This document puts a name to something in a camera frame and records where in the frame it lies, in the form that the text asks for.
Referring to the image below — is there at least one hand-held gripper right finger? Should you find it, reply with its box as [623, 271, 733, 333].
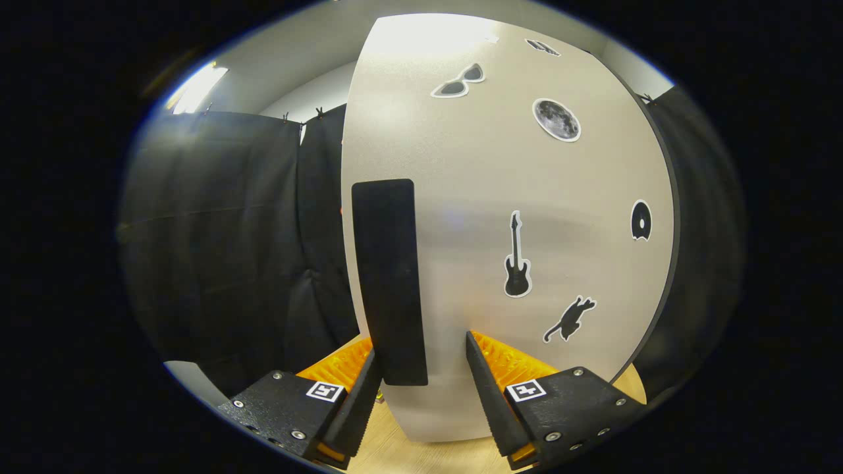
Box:
[465, 330, 649, 471]

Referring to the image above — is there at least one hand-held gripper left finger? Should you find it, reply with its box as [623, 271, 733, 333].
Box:
[216, 336, 384, 469]

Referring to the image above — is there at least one black door handle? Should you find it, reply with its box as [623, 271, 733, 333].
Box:
[351, 178, 429, 387]

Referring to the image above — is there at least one light grey shoe cabinet door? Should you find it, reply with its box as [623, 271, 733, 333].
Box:
[340, 13, 679, 443]

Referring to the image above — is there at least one pale grey panel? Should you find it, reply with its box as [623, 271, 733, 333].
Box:
[163, 360, 228, 408]

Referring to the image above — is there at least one black backdrop cloth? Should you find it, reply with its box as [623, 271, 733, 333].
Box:
[117, 86, 745, 402]

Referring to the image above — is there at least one ceiling light panel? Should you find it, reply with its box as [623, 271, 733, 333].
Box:
[165, 61, 229, 116]

